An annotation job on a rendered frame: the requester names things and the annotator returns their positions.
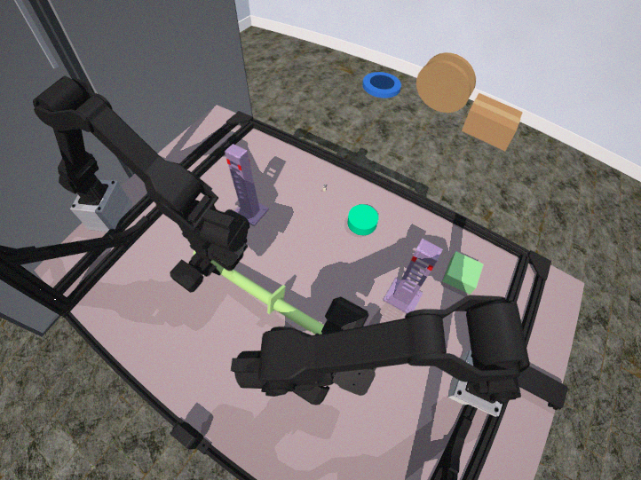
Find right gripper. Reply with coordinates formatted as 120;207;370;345
293;296;368;405

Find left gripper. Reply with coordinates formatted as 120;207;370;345
170;209;249;293

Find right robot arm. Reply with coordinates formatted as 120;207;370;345
231;295;530;404

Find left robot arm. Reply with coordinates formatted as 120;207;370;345
33;76;248;271

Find green block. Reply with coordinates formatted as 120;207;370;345
443;252;483;294

